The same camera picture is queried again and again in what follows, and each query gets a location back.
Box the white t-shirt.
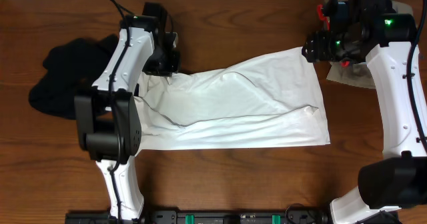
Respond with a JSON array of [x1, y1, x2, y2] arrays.
[[135, 47, 330, 150]]

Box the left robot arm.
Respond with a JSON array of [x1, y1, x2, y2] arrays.
[[65, 3, 181, 223]]

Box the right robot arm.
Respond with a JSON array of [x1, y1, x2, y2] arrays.
[[302, 0, 426, 223]]

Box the khaki folded garment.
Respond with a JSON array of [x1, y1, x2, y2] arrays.
[[322, 0, 416, 89]]

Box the black t-shirt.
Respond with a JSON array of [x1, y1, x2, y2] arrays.
[[28, 34, 119, 120]]

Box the black mounting rail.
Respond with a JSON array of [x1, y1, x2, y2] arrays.
[[64, 209, 400, 224]]

